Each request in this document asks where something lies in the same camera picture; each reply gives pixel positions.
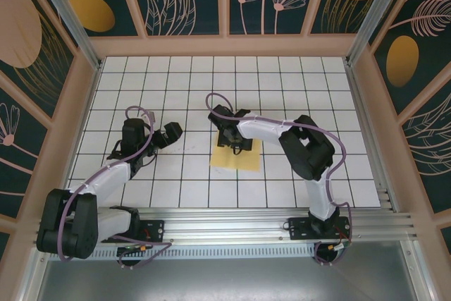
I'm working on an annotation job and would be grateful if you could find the yellow cloth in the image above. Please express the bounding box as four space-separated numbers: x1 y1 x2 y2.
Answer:
209 137 262 173

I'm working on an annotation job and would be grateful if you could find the grey metal panel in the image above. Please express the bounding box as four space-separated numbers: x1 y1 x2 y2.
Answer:
20 240 433 301

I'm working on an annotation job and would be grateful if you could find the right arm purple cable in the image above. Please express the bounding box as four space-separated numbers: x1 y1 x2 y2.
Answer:
206 92 354 267

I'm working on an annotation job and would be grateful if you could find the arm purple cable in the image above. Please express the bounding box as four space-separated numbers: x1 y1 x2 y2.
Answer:
58 105 173 270
206 92 354 267

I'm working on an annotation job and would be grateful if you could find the aluminium mounting rail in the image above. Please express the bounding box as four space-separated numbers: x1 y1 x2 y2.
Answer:
34 207 416 246

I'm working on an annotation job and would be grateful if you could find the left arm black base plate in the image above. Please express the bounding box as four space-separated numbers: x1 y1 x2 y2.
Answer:
138 219 166 243

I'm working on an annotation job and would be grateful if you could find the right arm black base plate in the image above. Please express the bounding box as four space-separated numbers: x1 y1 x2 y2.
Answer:
288 216 352 242

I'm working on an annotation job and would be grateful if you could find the slotted metal cable duct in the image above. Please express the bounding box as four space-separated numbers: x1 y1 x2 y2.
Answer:
48 246 318 260

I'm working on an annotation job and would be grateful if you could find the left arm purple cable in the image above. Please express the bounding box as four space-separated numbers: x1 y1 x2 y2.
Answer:
58 105 173 270

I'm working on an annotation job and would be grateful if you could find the aluminium side rail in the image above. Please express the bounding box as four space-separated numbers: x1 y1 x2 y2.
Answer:
347 63 402 214

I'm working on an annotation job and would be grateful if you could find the aluminium corner post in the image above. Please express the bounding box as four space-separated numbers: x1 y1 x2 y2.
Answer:
29 0 104 71
346 0 412 68

